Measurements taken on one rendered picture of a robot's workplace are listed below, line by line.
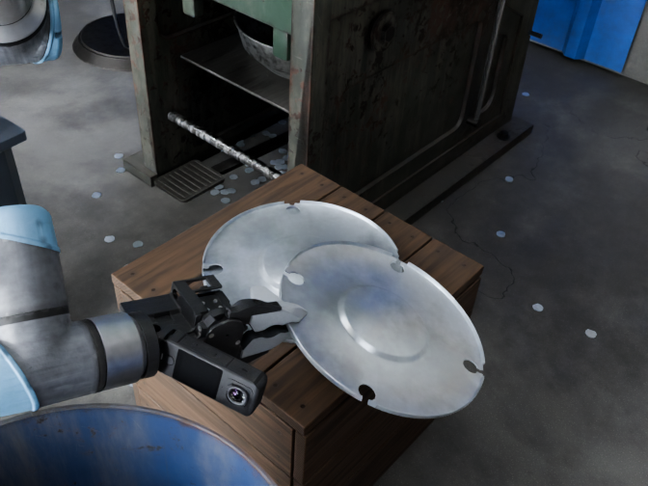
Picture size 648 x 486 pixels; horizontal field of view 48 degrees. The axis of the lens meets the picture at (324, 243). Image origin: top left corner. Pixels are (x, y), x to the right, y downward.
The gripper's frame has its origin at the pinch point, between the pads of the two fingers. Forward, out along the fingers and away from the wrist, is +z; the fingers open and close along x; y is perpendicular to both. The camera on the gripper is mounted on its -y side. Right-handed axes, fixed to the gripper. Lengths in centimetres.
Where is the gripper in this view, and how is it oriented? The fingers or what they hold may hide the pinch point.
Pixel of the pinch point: (299, 321)
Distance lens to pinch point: 86.6
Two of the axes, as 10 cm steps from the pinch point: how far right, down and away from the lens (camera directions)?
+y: -5.6, -5.6, 6.1
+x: -2.6, 8.2, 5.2
